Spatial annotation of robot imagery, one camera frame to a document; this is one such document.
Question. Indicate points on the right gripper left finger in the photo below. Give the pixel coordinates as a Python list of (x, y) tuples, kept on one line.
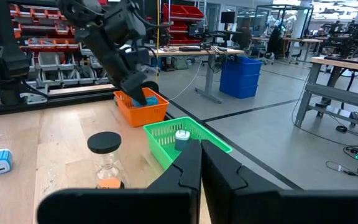
[(120, 207)]

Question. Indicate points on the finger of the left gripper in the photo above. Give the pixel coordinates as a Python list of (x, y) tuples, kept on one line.
[(151, 85), (139, 95)]

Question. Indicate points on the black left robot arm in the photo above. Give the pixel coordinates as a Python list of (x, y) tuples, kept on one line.
[(5, 62)]

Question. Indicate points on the blue-green staples box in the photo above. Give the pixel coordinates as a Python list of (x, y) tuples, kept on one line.
[(151, 101)]

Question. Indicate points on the blue stacked storage totes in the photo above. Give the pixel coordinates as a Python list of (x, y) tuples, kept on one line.
[(239, 77)]

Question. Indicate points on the orange sand hourglass black caps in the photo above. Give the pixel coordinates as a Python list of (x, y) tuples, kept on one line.
[(104, 142)]

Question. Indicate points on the grey-blue white USB charger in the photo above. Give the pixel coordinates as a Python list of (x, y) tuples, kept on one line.
[(182, 143)]

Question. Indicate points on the wooden workbench grey frame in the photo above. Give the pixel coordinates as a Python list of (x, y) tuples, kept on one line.
[(337, 93)]

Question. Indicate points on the rack with red grey bins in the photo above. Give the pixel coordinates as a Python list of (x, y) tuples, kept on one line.
[(51, 45)]

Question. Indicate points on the black monitor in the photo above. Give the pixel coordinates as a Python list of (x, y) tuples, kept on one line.
[(227, 17)]

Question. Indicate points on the wooden desk grey legs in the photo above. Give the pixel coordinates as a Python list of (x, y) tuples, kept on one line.
[(210, 74)]

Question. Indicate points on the green plastic basket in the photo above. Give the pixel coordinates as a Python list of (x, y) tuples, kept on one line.
[(157, 146)]

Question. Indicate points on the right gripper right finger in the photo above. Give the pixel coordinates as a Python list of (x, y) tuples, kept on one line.
[(291, 208)]

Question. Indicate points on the orange plastic basket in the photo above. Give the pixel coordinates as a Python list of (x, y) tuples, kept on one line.
[(141, 116)]

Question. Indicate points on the red storage bin stack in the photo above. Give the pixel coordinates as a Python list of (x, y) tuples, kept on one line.
[(182, 12)]

